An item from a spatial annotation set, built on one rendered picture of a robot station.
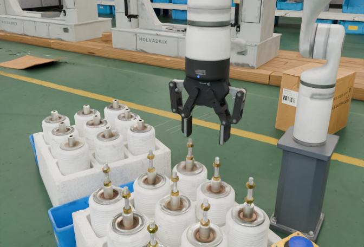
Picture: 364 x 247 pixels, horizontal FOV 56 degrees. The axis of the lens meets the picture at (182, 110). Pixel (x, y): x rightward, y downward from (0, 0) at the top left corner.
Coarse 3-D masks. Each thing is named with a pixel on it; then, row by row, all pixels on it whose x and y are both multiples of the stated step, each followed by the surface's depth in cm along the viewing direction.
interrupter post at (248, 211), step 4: (244, 204) 76; (252, 204) 76; (244, 208) 75; (248, 208) 75; (252, 208) 75; (244, 212) 76; (248, 212) 75; (252, 212) 75; (244, 216) 76; (248, 216) 75; (252, 216) 76
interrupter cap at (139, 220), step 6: (114, 216) 76; (120, 216) 76; (138, 216) 76; (114, 222) 74; (120, 222) 75; (138, 222) 74; (144, 222) 74; (114, 228) 72; (120, 228) 73; (126, 228) 73; (132, 228) 73; (138, 228) 73; (120, 234) 71; (126, 234) 71; (132, 234) 71
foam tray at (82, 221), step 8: (88, 208) 90; (80, 216) 87; (88, 216) 88; (80, 224) 84; (88, 224) 84; (80, 232) 83; (88, 232) 82; (272, 232) 82; (80, 240) 85; (88, 240) 79; (96, 240) 79; (104, 240) 79; (272, 240) 79
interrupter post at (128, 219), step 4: (132, 212) 73; (124, 216) 73; (128, 216) 72; (132, 216) 73; (124, 220) 73; (128, 220) 73; (132, 220) 74; (124, 224) 74; (128, 224) 73; (132, 224) 74
